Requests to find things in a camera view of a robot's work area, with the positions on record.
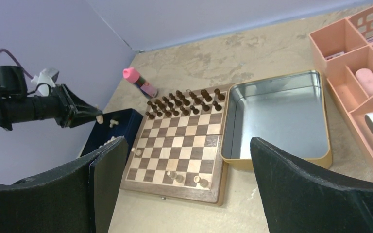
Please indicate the orange plastic file organizer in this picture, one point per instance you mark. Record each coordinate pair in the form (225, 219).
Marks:
(339, 50)

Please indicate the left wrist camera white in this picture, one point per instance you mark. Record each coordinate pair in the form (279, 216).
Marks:
(46, 80)

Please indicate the wooden chess board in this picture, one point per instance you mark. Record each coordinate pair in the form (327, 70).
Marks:
(184, 139)

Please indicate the white chess piece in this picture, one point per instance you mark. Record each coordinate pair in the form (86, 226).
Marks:
(175, 176)
(201, 181)
(137, 152)

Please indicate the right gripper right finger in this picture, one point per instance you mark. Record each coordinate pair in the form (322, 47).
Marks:
(301, 197)

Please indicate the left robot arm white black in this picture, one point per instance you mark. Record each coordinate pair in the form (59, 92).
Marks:
(13, 86)

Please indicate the pink capped bottle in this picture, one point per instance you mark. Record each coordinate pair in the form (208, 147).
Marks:
(131, 75)

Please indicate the pink eraser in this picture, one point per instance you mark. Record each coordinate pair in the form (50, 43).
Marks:
(365, 78)

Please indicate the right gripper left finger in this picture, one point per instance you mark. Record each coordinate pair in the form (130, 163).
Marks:
(77, 197)

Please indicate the gold metal tin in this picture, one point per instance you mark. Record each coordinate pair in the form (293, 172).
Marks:
(288, 111)

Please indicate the dark chess piece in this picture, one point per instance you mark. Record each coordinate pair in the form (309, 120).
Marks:
(182, 98)
(156, 104)
(220, 96)
(206, 95)

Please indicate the white chess pawn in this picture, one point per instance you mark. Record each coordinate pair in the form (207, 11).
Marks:
(113, 123)
(100, 119)

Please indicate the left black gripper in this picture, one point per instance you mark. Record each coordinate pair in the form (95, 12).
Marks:
(67, 109)

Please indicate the dark blue tin lid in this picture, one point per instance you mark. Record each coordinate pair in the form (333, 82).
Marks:
(129, 123)

